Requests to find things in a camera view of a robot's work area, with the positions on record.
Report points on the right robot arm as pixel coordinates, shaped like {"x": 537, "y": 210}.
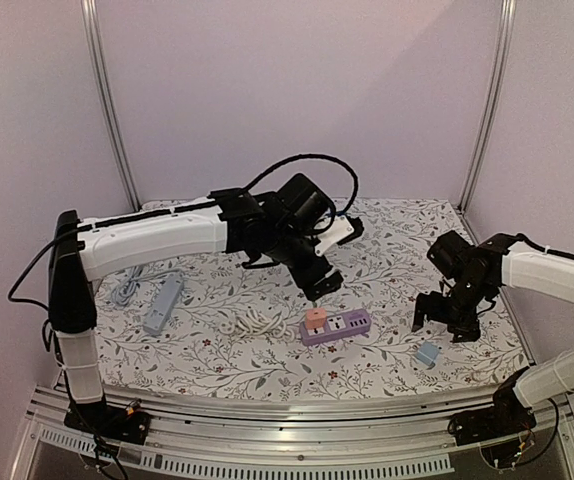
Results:
{"x": 539, "y": 282}

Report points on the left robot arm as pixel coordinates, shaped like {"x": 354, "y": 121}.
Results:
{"x": 294, "y": 226}

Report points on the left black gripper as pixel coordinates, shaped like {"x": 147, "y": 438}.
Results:
{"x": 308, "y": 279}

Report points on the aluminium frame post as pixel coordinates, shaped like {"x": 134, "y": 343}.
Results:
{"x": 108, "y": 109}
{"x": 490, "y": 107}

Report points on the pink plug adapter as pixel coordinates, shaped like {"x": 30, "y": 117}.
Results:
{"x": 315, "y": 318}

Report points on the purple power strip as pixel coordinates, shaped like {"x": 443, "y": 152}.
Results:
{"x": 339, "y": 326}

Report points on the light blue plug adapter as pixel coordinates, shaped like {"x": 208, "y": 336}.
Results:
{"x": 427, "y": 354}

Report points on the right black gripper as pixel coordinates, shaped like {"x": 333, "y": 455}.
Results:
{"x": 447, "y": 310}

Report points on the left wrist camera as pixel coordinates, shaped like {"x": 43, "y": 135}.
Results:
{"x": 343, "y": 229}

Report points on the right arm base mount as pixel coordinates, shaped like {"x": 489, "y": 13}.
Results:
{"x": 492, "y": 422}

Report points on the floral patterned table mat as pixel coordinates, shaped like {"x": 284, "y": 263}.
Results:
{"x": 384, "y": 270}

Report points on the right aluminium frame post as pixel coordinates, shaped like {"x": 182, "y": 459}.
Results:
{"x": 490, "y": 107}

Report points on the light blue power strip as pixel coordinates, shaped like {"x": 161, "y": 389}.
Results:
{"x": 163, "y": 304}

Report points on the left aluminium frame post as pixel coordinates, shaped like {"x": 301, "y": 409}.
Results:
{"x": 108, "y": 109}

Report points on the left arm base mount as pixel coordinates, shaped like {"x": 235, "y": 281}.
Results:
{"x": 129, "y": 423}

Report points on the aluminium front rail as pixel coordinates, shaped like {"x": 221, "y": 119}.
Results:
{"x": 384, "y": 438}

